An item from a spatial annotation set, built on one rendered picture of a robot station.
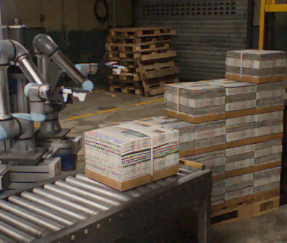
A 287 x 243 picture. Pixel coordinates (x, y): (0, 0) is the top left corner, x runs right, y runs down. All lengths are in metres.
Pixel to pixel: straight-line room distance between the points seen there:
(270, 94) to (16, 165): 2.00
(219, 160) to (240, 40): 7.17
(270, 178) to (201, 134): 0.84
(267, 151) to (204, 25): 7.41
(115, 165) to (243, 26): 8.56
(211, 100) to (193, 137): 0.30
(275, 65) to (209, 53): 7.25
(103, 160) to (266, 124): 1.88
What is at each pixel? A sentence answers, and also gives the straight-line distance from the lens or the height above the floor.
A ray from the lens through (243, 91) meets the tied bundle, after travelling 3.64.
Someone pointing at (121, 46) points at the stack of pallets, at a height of 0.96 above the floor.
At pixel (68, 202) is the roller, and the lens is 2.14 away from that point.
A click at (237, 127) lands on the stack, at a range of 3.66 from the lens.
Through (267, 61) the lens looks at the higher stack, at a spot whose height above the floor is 1.22.
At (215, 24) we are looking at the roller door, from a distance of 10.94.
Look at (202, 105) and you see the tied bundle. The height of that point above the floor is 0.96.
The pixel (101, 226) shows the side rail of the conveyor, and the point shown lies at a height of 0.77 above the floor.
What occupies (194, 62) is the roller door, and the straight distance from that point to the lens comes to 11.29.
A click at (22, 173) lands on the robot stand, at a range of 2.83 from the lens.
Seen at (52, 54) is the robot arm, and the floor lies 1.34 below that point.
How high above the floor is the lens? 1.59
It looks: 12 degrees down
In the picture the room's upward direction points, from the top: 1 degrees counter-clockwise
